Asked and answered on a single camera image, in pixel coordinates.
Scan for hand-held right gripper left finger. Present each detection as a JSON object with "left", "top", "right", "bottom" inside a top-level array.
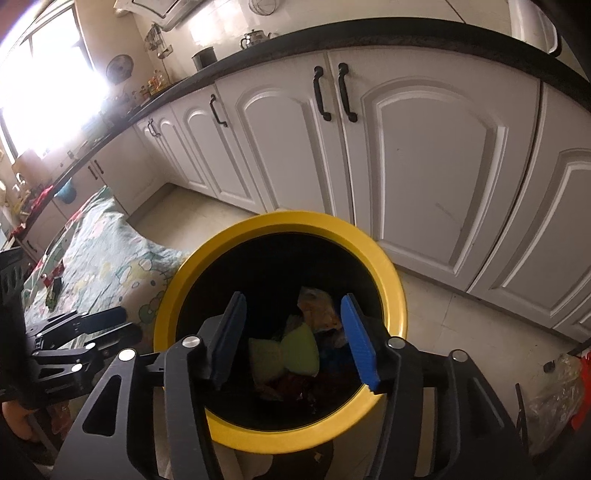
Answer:
[{"left": 51, "top": 291, "right": 250, "bottom": 480}]

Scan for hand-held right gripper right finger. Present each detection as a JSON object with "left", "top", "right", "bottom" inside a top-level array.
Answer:
[{"left": 341, "top": 293, "right": 541, "bottom": 480}]

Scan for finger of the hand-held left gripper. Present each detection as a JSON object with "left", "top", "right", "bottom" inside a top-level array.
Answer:
[
  {"left": 32, "top": 322, "right": 145, "bottom": 398},
  {"left": 27, "top": 306, "right": 129, "bottom": 343}
]

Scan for light green sponge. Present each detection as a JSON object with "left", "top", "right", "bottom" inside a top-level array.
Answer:
[{"left": 248, "top": 322, "right": 321, "bottom": 386}]

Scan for black bin with yellow rim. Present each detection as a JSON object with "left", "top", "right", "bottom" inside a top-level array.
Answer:
[{"left": 153, "top": 211, "right": 410, "bottom": 452}]

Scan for person's left hand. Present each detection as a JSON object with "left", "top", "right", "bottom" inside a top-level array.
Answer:
[{"left": 0, "top": 401, "right": 43, "bottom": 445}]

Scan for crumpled snack wrapper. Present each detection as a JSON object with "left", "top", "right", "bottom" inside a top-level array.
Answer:
[{"left": 297, "top": 286, "right": 345, "bottom": 334}]

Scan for teal cartoon printed blanket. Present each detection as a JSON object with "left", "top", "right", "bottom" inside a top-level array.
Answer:
[{"left": 21, "top": 185, "right": 190, "bottom": 337}]

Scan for blue plastic bowl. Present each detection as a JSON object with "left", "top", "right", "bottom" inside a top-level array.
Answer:
[{"left": 55, "top": 178, "right": 77, "bottom": 204}]

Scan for white kitchen cabinet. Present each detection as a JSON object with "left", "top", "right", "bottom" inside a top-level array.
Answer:
[{"left": 18, "top": 46, "right": 591, "bottom": 344}]

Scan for clear plastic bag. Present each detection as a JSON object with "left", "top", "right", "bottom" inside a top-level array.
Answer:
[{"left": 526, "top": 353, "right": 585, "bottom": 450}]

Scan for bright window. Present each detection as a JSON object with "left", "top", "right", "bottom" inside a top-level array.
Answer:
[{"left": 0, "top": 4, "right": 109, "bottom": 160}]

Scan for group of condiment bottles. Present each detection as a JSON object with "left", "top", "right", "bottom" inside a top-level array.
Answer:
[{"left": 139, "top": 71, "right": 172, "bottom": 99}]

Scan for grey metal mug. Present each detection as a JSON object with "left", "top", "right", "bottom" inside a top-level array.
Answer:
[{"left": 191, "top": 46, "right": 218, "bottom": 71}]

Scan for metal teapot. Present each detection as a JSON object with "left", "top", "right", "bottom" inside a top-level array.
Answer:
[{"left": 240, "top": 28, "right": 273, "bottom": 51}]

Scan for range hood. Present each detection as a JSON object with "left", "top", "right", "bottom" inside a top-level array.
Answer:
[{"left": 113, "top": 0, "right": 185, "bottom": 33}]

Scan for round wall fan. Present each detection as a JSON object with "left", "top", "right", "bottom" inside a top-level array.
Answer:
[{"left": 106, "top": 54, "right": 134, "bottom": 86}]

